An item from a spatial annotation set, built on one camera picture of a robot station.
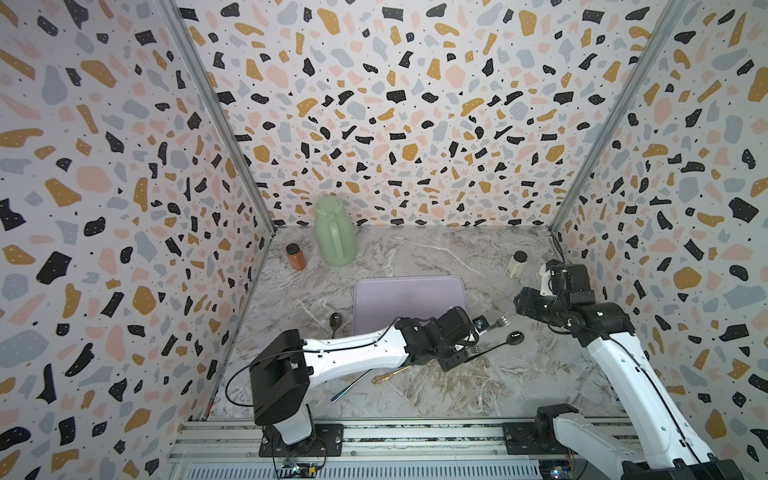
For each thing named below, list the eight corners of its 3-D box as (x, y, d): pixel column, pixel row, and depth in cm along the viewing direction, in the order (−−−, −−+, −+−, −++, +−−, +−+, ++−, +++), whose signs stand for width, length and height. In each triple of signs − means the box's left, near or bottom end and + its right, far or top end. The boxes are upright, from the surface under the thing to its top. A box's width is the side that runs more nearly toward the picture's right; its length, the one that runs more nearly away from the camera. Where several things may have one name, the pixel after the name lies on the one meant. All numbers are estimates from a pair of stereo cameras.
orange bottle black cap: (291, 270, 110) (283, 254, 103) (294, 260, 113) (287, 243, 106) (305, 270, 110) (298, 254, 103) (308, 260, 113) (302, 243, 106)
